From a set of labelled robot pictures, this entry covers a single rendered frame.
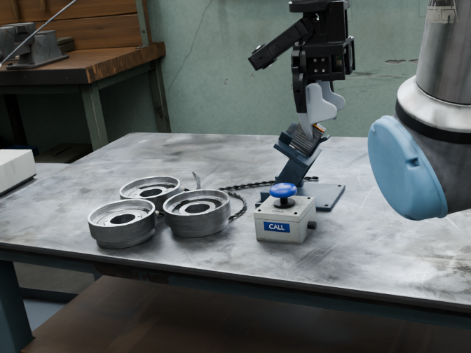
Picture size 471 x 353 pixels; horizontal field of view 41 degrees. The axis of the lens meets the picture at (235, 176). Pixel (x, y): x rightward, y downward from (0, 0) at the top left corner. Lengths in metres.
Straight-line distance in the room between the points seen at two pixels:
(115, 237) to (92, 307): 0.41
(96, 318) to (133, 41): 1.72
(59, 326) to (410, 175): 0.86
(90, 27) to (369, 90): 1.26
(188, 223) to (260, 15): 1.77
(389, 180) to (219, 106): 2.15
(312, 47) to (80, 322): 0.71
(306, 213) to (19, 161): 1.02
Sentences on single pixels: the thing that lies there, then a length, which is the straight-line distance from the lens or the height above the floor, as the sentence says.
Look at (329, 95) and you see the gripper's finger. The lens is 1.01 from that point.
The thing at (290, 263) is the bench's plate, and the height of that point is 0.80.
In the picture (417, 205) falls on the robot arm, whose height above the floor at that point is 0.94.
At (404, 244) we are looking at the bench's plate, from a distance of 0.89.
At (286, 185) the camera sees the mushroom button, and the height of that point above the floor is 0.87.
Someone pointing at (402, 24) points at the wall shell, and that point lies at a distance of 2.46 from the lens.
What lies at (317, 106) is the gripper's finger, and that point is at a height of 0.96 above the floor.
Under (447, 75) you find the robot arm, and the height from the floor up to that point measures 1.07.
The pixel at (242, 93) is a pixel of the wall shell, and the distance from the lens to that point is 2.73.
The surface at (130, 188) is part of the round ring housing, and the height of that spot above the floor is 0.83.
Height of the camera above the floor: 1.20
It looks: 20 degrees down
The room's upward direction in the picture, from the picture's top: 7 degrees counter-clockwise
